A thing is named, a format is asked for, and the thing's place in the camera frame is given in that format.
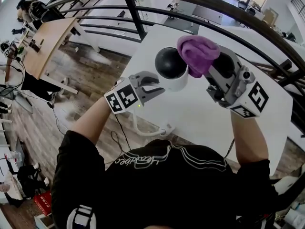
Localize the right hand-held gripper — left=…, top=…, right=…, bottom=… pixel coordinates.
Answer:
left=204, top=45, right=270, bottom=120

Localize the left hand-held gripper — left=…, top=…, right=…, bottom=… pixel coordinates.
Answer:
left=103, top=71, right=166, bottom=115

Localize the purple cloth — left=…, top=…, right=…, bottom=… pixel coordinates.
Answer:
left=176, top=35, right=221, bottom=79

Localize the white camera with black dome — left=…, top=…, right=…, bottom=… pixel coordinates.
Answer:
left=154, top=47, right=190, bottom=93

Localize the person's left forearm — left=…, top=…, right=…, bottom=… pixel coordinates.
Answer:
left=69, top=95, right=115, bottom=146

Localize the person's right forearm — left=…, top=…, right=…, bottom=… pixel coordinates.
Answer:
left=230, top=110, right=270, bottom=174

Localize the black metal railing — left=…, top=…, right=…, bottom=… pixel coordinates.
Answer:
left=46, top=0, right=305, bottom=139

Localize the cardboard box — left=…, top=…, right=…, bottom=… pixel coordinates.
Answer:
left=262, top=7, right=279, bottom=26

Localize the wooden table with white legs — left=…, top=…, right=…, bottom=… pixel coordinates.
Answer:
left=22, top=17, right=101, bottom=95

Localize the person's black printed t-shirt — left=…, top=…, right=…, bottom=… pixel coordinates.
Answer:
left=51, top=130, right=279, bottom=229

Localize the black pen holder box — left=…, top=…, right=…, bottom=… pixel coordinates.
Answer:
left=30, top=38, right=45, bottom=54

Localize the red box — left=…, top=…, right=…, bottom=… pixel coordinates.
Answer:
left=33, top=189, right=53, bottom=217

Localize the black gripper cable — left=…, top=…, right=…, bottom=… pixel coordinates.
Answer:
left=223, top=138, right=236, bottom=159
left=110, top=114, right=132, bottom=165

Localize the black and white shoulder strap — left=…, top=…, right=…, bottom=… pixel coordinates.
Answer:
left=66, top=204, right=93, bottom=229

